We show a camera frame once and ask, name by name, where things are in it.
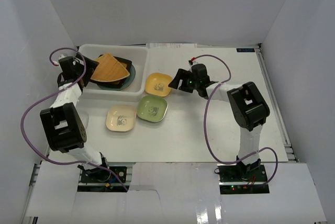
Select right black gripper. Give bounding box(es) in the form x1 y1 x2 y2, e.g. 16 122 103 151
169 69 199 94

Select orange woven fan basket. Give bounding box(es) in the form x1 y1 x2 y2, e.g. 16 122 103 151
91 53 130 83

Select yellow square panda dish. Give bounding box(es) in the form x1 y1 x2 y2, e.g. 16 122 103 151
145 73 172 97

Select blue-grey round plate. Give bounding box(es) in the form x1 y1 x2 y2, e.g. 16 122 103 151
98 65 136 91

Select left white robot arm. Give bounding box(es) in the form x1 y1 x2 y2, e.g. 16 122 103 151
40 54 111 182

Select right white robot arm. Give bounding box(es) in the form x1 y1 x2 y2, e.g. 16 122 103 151
169 63 270 182

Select white plastic bin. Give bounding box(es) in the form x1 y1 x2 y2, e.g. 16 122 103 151
79 44 149 102

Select papers at table back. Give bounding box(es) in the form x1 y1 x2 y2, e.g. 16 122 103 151
146 43 197 49

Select green square panda dish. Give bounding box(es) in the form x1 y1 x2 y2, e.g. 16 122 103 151
137 95 168 123

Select cream square panda dish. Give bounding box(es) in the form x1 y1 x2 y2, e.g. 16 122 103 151
106 105 137 132

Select blue label sticker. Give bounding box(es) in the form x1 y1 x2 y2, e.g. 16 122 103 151
236 48 255 53

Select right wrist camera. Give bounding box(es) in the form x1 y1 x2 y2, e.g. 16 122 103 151
188 57 198 68

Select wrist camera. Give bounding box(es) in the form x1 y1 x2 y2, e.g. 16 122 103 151
188 57 198 68
51 54 68 66

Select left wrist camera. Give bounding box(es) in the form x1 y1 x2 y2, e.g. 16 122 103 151
51 54 68 66

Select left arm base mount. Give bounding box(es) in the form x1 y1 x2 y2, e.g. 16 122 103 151
78 165 129 185

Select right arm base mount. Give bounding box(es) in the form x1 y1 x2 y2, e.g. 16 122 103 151
214 165 267 185

